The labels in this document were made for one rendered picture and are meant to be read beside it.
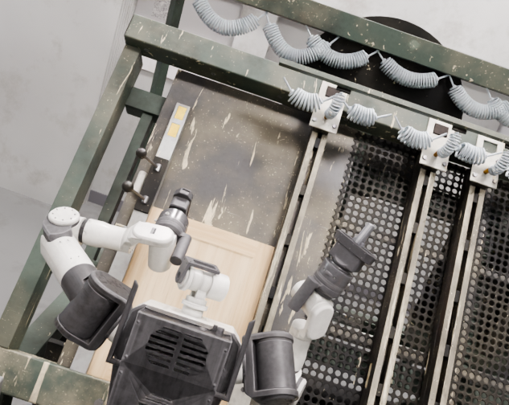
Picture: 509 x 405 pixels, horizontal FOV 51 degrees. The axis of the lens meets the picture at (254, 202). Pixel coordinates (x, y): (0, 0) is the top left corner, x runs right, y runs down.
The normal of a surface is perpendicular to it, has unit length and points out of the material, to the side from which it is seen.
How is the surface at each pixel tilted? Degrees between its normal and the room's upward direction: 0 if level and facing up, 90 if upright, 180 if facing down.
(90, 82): 90
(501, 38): 90
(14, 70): 90
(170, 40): 56
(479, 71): 90
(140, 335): 67
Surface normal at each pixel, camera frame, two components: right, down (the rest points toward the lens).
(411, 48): -0.07, 0.27
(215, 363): 0.04, -0.11
